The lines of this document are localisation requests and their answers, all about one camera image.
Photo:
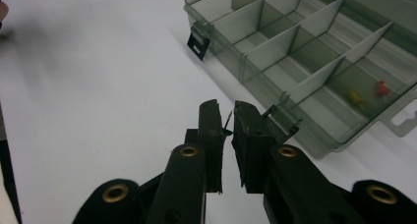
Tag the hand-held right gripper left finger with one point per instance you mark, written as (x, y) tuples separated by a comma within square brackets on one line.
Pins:
[(211, 145)]

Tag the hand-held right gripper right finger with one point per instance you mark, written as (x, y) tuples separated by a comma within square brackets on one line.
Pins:
[(252, 152)]

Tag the transparent grey compartment organizer box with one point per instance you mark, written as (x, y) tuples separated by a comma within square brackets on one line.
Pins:
[(295, 53)]

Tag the yellow pushpin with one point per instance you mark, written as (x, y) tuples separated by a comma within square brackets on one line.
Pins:
[(355, 98)]

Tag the red pushpin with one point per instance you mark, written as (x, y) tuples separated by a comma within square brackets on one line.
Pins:
[(382, 88)]

